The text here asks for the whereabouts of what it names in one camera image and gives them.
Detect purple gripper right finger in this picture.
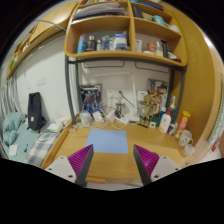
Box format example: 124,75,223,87
133,145,180,185

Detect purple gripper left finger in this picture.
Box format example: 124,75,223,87
46,145,94,186

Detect blue mouse pad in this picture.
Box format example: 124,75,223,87
86,130,128,154

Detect plaid pillow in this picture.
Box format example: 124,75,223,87
24,132,59,167

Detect clear glass cup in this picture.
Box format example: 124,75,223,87
184,144,195,156

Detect white lotion pump bottle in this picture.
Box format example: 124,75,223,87
159,109,171,133

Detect white mug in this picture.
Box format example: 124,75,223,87
179,130,193,146

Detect red yellow snack can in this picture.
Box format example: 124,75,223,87
174,111,191,139

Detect white power adapter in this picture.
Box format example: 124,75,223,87
93,111,104,123

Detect black backpack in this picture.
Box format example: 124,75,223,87
28,92,46,132

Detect golden action figure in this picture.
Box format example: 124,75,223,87
140,95,159,126

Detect robot figure poster box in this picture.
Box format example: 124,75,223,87
80,84,102,114

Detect teal blanket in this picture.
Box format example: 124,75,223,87
2,112,22,145

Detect blue bottle on shelf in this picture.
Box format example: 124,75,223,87
77,36,86,53

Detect dark bottle on shelf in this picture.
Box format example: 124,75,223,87
86,35,96,51

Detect wooden shelf unit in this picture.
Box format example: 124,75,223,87
64,0,187,67

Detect stack of papers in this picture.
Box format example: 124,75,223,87
73,2,126,19

